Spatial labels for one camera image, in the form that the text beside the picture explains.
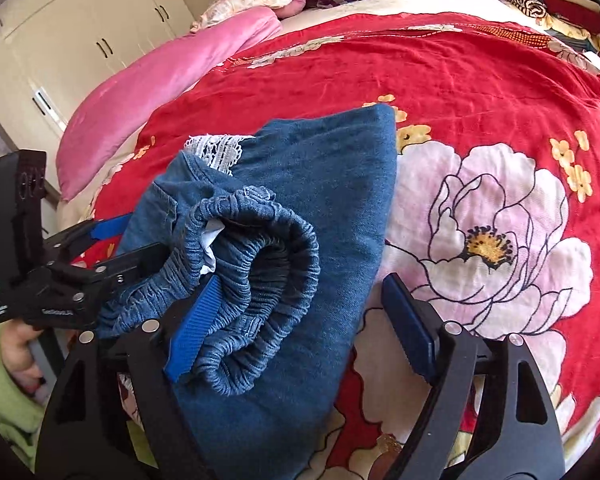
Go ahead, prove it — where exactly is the pile of folded clothes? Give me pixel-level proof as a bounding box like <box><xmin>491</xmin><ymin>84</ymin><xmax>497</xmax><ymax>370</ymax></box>
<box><xmin>467</xmin><ymin>0</ymin><xmax>600</xmax><ymax>71</ymax></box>

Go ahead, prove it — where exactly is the cream wardrobe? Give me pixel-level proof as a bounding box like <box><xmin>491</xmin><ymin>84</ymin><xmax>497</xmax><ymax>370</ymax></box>
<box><xmin>0</xmin><ymin>0</ymin><xmax>196</xmax><ymax>201</ymax></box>

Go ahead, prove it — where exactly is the floral pillow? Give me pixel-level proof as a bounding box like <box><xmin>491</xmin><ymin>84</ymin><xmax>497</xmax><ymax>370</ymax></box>
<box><xmin>190</xmin><ymin>0</ymin><xmax>306</xmax><ymax>33</ymax></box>

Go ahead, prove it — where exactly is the blue denim pants lace trim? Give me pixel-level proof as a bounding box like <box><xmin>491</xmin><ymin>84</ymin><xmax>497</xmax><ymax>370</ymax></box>
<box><xmin>97</xmin><ymin>102</ymin><xmax>398</xmax><ymax>480</ymax></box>

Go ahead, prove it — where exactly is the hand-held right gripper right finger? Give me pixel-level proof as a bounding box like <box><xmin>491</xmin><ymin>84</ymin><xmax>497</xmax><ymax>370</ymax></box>
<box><xmin>381</xmin><ymin>273</ymin><xmax>566</xmax><ymax>480</ymax></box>

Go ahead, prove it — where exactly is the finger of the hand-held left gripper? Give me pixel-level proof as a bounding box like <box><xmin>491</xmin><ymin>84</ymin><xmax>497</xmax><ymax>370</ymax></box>
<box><xmin>55</xmin><ymin>241</ymin><xmax>171</xmax><ymax>312</ymax></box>
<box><xmin>46</xmin><ymin>212</ymin><xmax>132</xmax><ymax>262</ymax></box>

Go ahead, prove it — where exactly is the red floral blanket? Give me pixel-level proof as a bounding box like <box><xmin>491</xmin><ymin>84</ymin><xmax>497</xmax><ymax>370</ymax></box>
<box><xmin>60</xmin><ymin>22</ymin><xmax>600</xmax><ymax>480</ymax></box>

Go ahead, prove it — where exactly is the person's left hand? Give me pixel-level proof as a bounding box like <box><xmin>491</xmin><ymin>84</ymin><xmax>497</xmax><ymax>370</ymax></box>
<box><xmin>0</xmin><ymin>321</ymin><xmax>49</xmax><ymax>397</ymax></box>

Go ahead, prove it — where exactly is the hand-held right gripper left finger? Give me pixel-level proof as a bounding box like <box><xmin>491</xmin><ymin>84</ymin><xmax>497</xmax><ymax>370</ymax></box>
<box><xmin>34</xmin><ymin>276</ymin><xmax>225</xmax><ymax>480</ymax></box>

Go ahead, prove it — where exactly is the person's left forearm green sleeve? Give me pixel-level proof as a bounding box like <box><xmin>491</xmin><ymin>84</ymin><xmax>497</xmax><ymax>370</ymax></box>
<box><xmin>0</xmin><ymin>335</ymin><xmax>48</xmax><ymax>467</ymax></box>

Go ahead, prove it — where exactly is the pink quilt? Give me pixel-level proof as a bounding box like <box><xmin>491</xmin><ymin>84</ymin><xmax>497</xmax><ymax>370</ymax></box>
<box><xmin>55</xmin><ymin>7</ymin><xmax>283</xmax><ymax>203</ymax></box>

